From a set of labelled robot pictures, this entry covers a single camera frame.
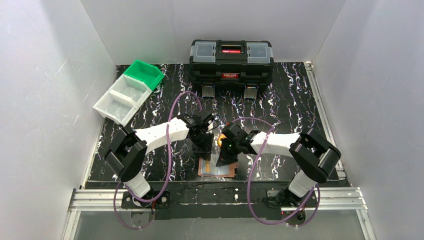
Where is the black toolbox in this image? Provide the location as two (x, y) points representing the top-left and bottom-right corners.
(187, 39), (274, 99)

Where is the yellow tape measure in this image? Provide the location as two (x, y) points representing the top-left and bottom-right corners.
(217, 133), (227, 148)

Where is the white bin front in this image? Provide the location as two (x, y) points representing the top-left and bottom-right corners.
(93, 90), (136, 127)

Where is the white bin near green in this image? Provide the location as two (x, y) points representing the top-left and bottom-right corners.
(108, 74), (153, 109)

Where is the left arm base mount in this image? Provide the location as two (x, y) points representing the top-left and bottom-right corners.
(120, 188), (171, 211)

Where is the green plastic bin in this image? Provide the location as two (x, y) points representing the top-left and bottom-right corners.
(123, 59), (165, 91)

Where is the pink leather card holder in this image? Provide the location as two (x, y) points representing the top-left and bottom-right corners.
(197, 154), (238, 178)

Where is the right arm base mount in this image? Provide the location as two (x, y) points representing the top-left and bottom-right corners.
(262, 190), (319, 227)

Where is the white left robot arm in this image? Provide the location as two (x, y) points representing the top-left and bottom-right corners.
(99, 111), (215, 203)

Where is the aluminium frame rail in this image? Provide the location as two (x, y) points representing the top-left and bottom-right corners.
(62, 185), (376, 240)

